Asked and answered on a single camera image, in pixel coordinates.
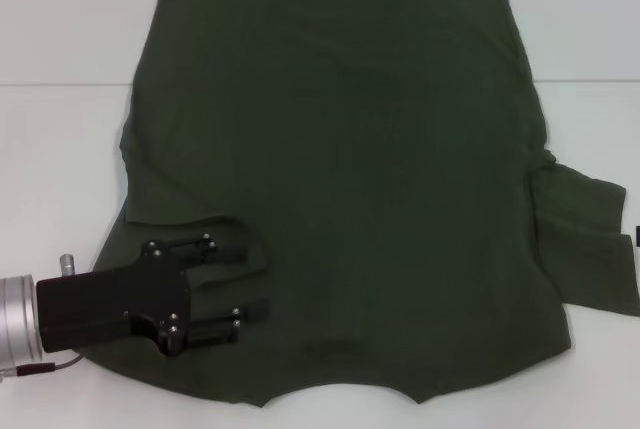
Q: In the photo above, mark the dark green t-shirt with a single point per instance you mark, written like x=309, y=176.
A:
x=350, y=149

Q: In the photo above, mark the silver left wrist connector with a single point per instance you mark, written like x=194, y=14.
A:
x=67, y=266

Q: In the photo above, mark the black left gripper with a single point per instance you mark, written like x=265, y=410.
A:
x=115, y=299

